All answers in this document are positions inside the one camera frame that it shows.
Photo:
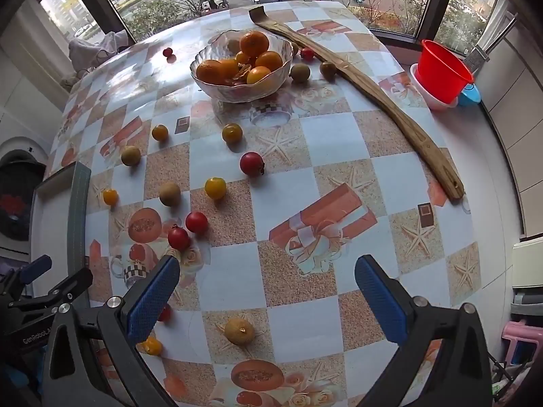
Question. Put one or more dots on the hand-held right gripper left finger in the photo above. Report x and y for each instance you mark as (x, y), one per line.
(152, 301)

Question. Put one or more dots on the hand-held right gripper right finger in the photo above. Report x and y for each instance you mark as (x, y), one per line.
(379, 301)

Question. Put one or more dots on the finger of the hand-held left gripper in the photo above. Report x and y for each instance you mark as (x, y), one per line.
(72, 284)
(36, 269)

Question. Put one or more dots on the red cherry tomato with stem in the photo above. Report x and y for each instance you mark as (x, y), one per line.
(251, 163)
(164, 313)
(178, 238)

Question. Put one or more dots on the orange cherry tomato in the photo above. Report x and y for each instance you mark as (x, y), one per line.
(160, 132)
(151, 346)

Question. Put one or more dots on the white foam tray grey rim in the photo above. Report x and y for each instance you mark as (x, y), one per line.
(80, 220)

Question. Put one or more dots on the tan longan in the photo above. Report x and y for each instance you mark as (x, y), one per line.
(170, 193)
(294, 48)
(300, 72)
(239, 331)
(233, 45)

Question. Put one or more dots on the yellow cherry tomato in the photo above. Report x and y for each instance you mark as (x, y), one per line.
(232, 133)
(110, 196)
(215, 188)

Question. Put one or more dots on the white washing machine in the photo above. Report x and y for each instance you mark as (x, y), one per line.
(17, 186)

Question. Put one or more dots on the patterned checkered tablecloth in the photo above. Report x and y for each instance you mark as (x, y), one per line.
(339, 169)

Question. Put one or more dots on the green tomato on table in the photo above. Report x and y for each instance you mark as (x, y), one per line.
(130, 155)

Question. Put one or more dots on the pink plastic stool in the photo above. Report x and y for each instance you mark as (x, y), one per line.
(519, 335)

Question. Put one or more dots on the white box appliance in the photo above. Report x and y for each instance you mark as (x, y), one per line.
(528, 263)

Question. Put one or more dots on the long wooden back scratcher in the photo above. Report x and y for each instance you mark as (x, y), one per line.
(382, 97)

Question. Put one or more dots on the white plastic basin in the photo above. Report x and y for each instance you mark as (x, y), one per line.
(432, 101)

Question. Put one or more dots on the blue plastic basin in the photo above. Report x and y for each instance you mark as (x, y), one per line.
(470, 96)

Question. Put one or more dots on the clear glass bowl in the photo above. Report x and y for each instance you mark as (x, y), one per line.
(237, 93)

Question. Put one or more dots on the white cloth bundle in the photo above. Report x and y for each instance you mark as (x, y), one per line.
(99, 46)

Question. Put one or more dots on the red plastic bucket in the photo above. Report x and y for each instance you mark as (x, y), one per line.
(441, 72)

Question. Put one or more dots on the brown cherry tomato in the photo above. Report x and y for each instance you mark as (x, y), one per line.
(328, 69)

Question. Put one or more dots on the small red cherry tomato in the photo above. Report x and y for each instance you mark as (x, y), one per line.
(168, 52)

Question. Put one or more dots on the pile of mandarin oranges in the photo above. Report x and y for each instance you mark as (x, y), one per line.
(254, 44)

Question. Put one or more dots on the dark scooter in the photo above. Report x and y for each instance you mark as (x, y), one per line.
(206, 4)

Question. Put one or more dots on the bicycle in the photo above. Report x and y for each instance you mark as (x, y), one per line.
(223, 1)

